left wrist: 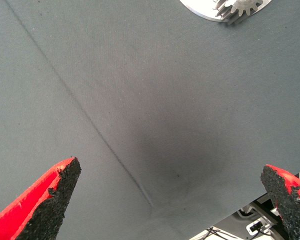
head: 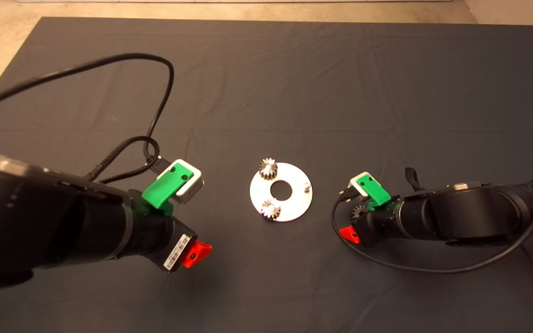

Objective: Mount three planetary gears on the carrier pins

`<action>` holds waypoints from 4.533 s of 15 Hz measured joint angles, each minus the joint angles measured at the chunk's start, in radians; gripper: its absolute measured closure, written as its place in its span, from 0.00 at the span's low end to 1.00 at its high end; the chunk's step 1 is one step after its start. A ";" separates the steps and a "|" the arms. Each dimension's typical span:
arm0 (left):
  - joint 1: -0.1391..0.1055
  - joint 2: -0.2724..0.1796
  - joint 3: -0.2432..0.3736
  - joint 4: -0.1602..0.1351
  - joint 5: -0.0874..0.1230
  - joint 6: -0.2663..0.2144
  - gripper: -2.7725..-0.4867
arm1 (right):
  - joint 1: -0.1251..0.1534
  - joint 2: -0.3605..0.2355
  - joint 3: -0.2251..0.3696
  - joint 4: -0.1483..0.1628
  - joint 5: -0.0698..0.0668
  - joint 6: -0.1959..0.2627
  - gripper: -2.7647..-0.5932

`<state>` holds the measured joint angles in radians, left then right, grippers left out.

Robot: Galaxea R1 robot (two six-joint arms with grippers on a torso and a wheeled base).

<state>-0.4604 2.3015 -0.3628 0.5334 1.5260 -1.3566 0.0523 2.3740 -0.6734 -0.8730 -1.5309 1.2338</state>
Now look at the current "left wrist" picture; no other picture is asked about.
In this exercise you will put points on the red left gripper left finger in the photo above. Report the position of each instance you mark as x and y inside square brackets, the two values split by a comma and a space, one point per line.
[17, 215]

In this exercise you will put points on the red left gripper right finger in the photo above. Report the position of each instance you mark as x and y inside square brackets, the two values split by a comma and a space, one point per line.
[292, 200]

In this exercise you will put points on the steel planetary gear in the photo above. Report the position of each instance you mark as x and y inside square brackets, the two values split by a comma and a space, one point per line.
[245, 7]

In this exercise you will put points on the round metal carrier plate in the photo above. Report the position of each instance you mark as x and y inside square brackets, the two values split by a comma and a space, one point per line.
[202, 8]

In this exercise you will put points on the dark grey table cloth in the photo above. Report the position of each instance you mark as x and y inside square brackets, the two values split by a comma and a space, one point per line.
[115, 100]

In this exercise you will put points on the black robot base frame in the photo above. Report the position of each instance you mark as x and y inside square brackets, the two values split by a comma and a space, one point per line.
[235, 225]

